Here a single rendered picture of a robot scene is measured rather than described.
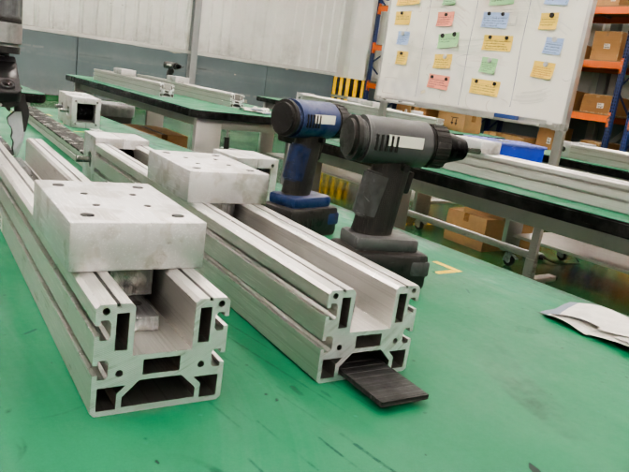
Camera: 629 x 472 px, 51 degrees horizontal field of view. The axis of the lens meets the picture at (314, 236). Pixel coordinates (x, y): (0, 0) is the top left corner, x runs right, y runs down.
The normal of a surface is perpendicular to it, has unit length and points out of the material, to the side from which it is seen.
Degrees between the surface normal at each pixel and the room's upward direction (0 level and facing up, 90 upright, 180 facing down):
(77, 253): 90
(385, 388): 0
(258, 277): 90
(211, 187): 90
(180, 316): 90
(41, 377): 0
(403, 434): 0
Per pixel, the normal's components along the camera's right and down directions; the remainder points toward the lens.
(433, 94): -0.80, 0.03
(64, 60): 0.58, 0.27
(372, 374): 0.14, -0.96
